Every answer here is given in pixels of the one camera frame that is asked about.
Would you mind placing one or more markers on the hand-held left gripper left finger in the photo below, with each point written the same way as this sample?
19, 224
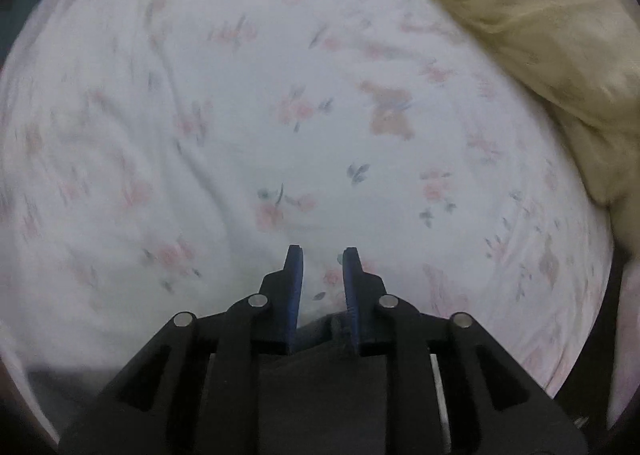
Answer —
292, 295

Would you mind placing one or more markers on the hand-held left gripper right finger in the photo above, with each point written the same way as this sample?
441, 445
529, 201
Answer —
352, 295

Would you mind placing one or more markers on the floral white bed sheet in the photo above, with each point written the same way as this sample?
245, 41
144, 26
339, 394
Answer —
225, 110

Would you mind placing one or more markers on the cream duvet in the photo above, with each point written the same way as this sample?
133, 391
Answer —
540, 35

